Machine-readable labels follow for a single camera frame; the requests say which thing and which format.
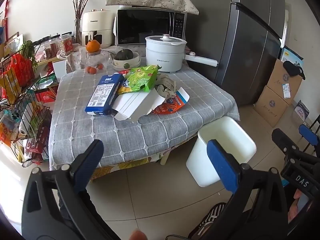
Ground brown cardboard box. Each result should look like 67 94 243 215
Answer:
266 59 304 105
254 86 293 128

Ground glass pot lid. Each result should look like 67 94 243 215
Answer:
146 34 187 46

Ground white plastic bin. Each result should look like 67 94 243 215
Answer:
186 116 257 187

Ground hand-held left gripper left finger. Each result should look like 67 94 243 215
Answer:
21 139 113 240

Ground person's right hand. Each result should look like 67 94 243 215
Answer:
287 189 309 224

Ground green herbs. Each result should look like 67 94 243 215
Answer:
19 40 38 68

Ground large orange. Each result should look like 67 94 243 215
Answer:
86 40 101 53

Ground white wall pipe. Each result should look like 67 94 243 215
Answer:
282 4 292 45

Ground clear glass jar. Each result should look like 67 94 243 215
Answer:
86 51 108 72

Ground bare dry branches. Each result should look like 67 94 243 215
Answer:
71 0 95 20

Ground black cap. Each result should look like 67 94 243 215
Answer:
283 60 306 80

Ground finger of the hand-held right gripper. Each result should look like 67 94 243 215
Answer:
272 128 310 163
299 124 320 153

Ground glass vase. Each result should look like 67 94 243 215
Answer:
74 19 83 44

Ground white electric pot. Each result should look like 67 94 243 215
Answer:
145 34 218 73

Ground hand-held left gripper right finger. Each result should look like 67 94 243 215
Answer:
206 139 290 240

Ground red plastic bag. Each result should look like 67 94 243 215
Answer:
10 54 34 88

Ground white square container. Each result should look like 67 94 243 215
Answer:
52 60 67 77

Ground white cardboard box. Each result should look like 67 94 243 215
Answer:
112 89 167 123

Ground cream air fryer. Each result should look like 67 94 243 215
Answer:
81 9 116 48

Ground grey refrigerator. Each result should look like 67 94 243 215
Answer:
189 0 285 107

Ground dark green pumpkin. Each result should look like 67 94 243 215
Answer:
114 49 134 60

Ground orange blue carton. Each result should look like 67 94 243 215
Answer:
150 87 190 115

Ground black white striped slipper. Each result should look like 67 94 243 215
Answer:
189 202 227 240

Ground person's left hand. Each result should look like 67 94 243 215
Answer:
130 229 147 240

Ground black microwave oven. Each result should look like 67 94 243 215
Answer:
115 7 187 46

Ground purple white bag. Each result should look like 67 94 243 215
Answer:
294 100 310 125

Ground blue printed box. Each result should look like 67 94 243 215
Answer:
279 46 305 68

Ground green snack bag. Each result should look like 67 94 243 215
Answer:
117 65 162 95

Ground blue milk carton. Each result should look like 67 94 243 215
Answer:
85 74 125 117

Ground white bowl with dark fruit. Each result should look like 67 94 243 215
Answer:
111 51 142 71

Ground black wire rack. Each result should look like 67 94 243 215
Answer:
0 40 53 168

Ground grey checked tablecloth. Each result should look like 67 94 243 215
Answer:
49 62 240 173

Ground brown paper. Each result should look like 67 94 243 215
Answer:
155 73 179 98

